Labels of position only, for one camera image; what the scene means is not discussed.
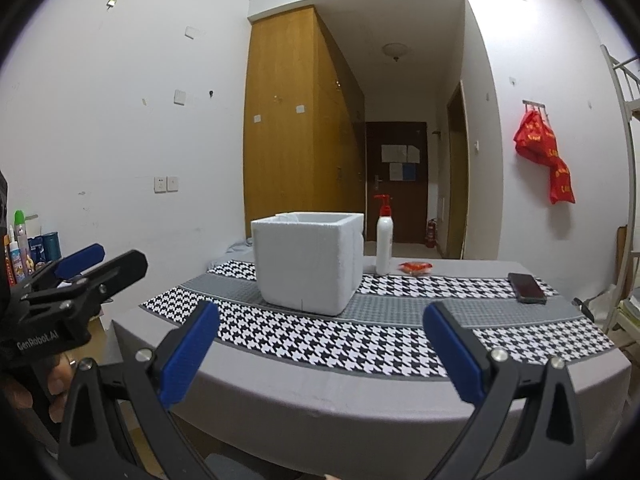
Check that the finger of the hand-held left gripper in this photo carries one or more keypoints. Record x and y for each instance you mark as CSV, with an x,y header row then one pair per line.
x,y
80,259
110,275

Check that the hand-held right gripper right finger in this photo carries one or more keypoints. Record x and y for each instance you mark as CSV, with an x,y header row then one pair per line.
x,y
452,355

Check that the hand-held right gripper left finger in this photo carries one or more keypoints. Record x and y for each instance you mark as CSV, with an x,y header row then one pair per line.
x,y
192,355

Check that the white foam box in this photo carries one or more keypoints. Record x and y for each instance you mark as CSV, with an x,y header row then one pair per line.
x,y
300,270

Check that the person's left hand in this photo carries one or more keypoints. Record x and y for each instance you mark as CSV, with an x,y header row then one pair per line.
x,y
60,375

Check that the dark blue bottle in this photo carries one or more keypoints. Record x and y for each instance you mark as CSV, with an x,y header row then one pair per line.
x,y
51,247

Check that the blue carton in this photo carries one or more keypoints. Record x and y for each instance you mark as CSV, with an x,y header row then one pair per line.
x,y
35,251

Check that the houndstooth table runner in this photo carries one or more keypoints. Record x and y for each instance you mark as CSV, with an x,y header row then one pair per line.
x,y
400,340

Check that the colourful tube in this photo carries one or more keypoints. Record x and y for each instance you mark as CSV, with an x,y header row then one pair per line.
x,y
16,262

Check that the green cap spray can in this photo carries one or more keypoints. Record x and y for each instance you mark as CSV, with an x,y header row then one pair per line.
x,y
20,230

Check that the red snack packet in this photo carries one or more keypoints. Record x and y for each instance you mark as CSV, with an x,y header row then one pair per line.
x,y
415,268

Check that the black smartphone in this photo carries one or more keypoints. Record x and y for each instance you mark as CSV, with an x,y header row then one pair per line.
x,y
526,287

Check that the grey table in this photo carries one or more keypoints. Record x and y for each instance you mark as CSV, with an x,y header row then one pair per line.
x,y
350,410

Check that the grey-blue crumpled cloth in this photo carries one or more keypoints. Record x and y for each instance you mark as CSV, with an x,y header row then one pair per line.
x,y
240,246

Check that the red fire extinguisher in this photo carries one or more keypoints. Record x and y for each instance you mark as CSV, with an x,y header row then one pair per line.
x,y
431,234

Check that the dark brown door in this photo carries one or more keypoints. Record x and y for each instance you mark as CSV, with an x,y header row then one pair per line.
x,y
395,205

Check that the blue paper notice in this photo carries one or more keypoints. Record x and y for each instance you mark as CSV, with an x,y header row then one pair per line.
x,y
410,171

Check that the square white paper notice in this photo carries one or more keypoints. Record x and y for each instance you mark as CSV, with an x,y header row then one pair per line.
x,y
396,171

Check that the leaning wooden board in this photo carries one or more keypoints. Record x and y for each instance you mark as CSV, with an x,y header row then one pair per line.
x,y
621,255

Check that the small red plastic bag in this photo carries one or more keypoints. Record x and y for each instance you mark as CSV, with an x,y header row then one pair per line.
x,y
562,182

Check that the narrow white paper notice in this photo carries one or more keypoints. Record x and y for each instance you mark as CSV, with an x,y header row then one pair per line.
x,y
412,153

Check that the wide white paper notice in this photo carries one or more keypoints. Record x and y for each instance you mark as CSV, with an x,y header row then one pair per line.
x,y
394,153

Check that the wooden wardrobe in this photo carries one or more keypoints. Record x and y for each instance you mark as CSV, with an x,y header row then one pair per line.
x,y
290,160

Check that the large red plastic bag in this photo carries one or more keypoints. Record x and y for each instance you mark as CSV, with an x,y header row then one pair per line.
x,y
535,137

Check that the metal bunk bed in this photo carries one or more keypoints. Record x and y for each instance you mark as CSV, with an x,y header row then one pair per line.
x,y
625,110

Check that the round ceiling lamp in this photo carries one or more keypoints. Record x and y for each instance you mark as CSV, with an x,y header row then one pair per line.
x,y
396,51

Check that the white wall socket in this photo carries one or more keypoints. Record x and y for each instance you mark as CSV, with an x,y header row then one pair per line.
x,y
159,184

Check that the white wall switch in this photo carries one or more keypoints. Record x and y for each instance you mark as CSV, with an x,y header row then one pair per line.
x,y
172,183

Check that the white blank wall plate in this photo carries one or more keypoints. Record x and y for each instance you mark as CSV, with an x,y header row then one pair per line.
x,y
180,97

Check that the white wall bracket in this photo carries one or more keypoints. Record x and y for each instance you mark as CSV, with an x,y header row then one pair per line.
x,y
194,32

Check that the metal wall hook rack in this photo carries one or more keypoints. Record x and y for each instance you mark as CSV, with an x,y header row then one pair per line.
x,y
534,104

